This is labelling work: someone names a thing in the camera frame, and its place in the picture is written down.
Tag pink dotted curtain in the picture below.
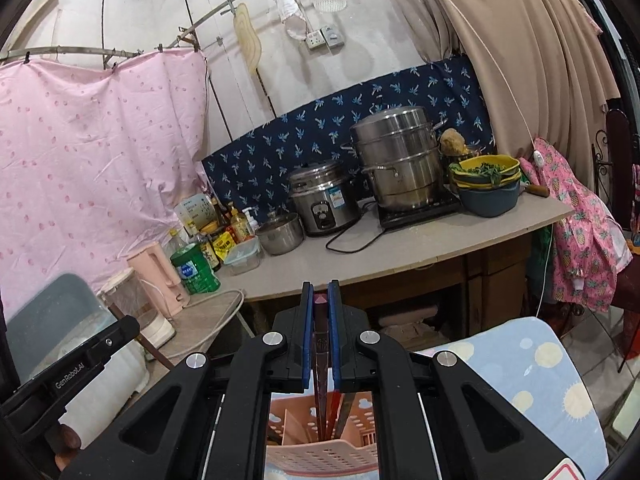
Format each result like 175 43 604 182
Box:
0 47 212 312

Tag black induction cooker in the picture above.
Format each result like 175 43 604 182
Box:
375 192 464 229

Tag dark sauce bottle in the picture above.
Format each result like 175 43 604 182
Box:
199 232 221 272

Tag hanging white cloth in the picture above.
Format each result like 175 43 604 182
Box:
264 0 307 42

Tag green plastic bottle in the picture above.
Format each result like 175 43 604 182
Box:
170 242 221 296

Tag pink perforated utensil basket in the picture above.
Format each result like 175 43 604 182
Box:
265 392 382 480

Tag amber oil bottle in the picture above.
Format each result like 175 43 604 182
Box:
227 202 254 244

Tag dark wooden chair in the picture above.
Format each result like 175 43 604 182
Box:
592 109 640 242

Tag blue bowl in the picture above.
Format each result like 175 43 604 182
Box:
457 180 521 219

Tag yellow seasoning packet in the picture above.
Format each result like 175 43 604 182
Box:
212 232 236 264

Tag clear plastic bottle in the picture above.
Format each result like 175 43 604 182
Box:
165 230 189 262

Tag metal curtain rail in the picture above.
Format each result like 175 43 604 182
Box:
0 0 322 63

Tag large steel steamer pot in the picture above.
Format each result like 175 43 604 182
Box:
342 106 449 213

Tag person's left hand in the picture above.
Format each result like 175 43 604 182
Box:
45 422 82 467

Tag red chopstick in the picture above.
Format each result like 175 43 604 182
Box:
312 294 331 436

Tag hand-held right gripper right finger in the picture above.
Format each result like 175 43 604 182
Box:
327 280 576 480

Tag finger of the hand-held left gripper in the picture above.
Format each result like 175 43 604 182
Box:
75 315 141 368

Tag white cord with switch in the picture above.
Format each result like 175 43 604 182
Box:
440 0 552 321

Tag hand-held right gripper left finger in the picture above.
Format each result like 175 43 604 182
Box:
60 282 317 480

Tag beige curtain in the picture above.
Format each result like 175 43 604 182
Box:
414 0 627 172

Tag small steel pot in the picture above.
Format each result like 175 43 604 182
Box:
255 212 306 256

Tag white dish rack grey lid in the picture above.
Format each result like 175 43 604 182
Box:
4 272 147 447

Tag clear lidded food container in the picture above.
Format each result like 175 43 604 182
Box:
223 236 262 276

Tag white printed carton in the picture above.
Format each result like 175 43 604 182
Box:
174 195 219 236

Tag pink electric kettle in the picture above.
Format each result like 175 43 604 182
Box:
126 241 184 319

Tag hanging clothes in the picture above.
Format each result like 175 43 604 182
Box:
550 0 640 102

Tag reddish brown chopstick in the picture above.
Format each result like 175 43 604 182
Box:
326 394 343 434

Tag black power cable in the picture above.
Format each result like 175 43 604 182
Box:
325 199 382 254

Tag yellow bowl with greens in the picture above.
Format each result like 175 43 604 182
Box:
448 156 522 191

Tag hanging wooden cutting board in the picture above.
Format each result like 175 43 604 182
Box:
232 2 264 74

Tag steel rice cooker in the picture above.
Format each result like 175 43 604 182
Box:
287 160 361 239

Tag navy leaf print cloth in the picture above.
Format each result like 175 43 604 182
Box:
202 55 496 212

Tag blue printed tablecloth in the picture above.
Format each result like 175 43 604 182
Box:
414 317 612 480

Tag beige kitchen counter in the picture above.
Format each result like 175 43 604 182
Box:
219 194 576 302

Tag maroon chopstick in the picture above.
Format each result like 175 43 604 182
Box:
336 393 357 437

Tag pink pineapple print garment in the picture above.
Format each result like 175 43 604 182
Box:
517 137 634 312

